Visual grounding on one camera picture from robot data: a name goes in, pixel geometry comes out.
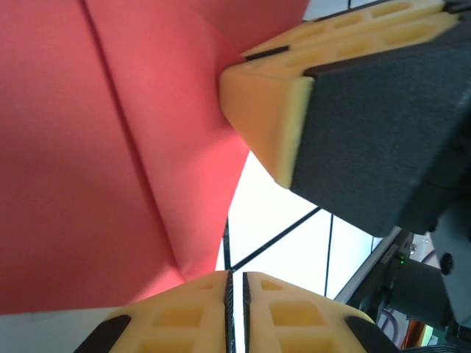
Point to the red paper sheet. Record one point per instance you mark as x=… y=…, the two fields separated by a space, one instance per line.
x=73 y=147

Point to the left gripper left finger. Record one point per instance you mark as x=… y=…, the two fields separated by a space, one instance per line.
x=176 y=320

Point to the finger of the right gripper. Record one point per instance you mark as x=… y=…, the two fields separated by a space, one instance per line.
x=349 y=139
x=324 y=27

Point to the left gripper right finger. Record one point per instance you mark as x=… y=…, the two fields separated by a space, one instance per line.
x=294 y=316

